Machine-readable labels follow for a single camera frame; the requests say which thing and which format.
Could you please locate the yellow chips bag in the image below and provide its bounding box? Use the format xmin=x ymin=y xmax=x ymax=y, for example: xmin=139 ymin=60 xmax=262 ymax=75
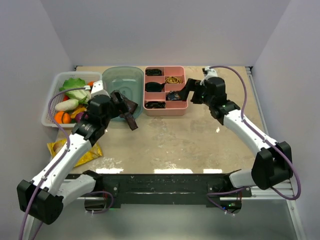
xmin=46 ymin=138 xmax=103 ymax=167

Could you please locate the black rolled tie top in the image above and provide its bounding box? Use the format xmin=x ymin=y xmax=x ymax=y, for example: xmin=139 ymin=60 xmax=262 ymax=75
xmin=145 ymin=68 xmax=162 ymax=76

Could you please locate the yellow rolled tie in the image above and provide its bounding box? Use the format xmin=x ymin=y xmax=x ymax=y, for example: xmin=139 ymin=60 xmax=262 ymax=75
xmin=165 ymin=76 xmax=183 ymax=84

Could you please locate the black rolled belt middle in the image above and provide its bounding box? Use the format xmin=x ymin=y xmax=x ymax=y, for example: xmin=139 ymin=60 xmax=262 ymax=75
xmin=145 ymin=82 xmax=166 ymax=93

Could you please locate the aluminium frame rail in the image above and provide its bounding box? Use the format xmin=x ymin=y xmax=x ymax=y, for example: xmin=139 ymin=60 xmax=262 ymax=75
xmin=245 ymin=66 xmax=307 ymax=240

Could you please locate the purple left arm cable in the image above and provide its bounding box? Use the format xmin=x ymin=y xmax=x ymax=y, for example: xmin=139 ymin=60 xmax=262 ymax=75
xmin=17 ymin=86 xmax=91 ymax=240

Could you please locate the black rolled tie bottom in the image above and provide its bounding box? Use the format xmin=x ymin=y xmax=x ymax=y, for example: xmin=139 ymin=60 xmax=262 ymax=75
xmin=144 ymin=101 xmax=166 ymax=109

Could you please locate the white toy radish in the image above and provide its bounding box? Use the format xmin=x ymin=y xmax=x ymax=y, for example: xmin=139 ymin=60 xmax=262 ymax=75
xmin=54 ymin=99 xmax=79 ymax=112

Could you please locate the white plastic basket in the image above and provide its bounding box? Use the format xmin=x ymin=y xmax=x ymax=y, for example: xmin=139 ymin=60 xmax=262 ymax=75
xmin=40 ymin=71 xmax=103 ymax=129

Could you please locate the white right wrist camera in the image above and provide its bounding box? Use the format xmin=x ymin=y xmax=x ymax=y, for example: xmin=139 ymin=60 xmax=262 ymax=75
xmin=200 ymin=66 xmax=218 ymax=86

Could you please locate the black rolled tie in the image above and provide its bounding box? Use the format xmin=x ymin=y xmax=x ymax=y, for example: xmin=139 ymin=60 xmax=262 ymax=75
xmin=144 ymin=101 xmax=166 ymax=109
xmin=145 ymin=68 xmax=162 ymax=76

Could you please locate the brown floral necktie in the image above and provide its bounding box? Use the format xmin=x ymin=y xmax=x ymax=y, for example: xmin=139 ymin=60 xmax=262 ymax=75
xmin=110 ymin=90 xmax=138 ymax=131

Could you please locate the toy cabbage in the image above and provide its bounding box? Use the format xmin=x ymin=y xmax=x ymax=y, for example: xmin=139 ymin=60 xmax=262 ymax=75
xmin=59 ymin=78 xmax=92 ymax=103

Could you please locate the pink divided organizer tray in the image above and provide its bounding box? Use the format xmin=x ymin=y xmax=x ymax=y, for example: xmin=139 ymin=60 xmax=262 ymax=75
xmin=142 ymin=66 xmax=188 ymax=116

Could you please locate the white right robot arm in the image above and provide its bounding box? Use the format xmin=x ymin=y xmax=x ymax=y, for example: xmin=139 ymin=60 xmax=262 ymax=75
xmin=178 ymin=77 xmax=293 ymax=197

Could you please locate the orange toy pumpkin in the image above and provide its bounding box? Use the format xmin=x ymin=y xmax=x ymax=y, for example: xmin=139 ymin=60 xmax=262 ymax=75
xmin=54 ymin=111 xmax=72 ymax=124

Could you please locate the yellow toy pepper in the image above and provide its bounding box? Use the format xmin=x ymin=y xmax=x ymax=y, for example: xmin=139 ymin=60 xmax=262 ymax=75
xmin=70 ymin=105 xmax=87 ymax=119

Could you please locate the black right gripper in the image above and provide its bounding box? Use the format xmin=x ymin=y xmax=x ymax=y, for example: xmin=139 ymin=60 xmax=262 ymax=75
xmin=178 ymin=78 xmax=214 ymax=107

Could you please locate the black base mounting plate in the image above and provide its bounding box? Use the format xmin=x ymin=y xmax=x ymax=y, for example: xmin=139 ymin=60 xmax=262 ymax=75
xmin=64 ymin=170 xmax=253 ymax=218

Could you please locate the dark patterned rolled tie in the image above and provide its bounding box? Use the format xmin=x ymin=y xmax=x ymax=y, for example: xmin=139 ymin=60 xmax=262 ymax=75
xmin=166 ymin=91 xmax=181 ymax=101

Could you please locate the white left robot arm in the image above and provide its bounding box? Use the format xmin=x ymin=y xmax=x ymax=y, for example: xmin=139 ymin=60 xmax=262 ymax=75
xmin=17 ymin=90 xmax=138 ymax=225

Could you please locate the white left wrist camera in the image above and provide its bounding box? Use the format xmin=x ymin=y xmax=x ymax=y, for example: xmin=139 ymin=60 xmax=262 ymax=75
xmin=90 ymin=80 xmax=110 ymax=97

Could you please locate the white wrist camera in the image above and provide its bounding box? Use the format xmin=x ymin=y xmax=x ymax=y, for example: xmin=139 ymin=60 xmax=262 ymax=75
xmin=200 ymin=66 xmax=218 ymax=86
xmin=90 ymin=80 xmax=110 ymax=97

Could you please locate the purple toy onion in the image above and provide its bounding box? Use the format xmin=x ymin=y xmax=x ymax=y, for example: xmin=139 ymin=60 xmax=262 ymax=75
xmin=74 ymin=112 xmax=88 ymax=123

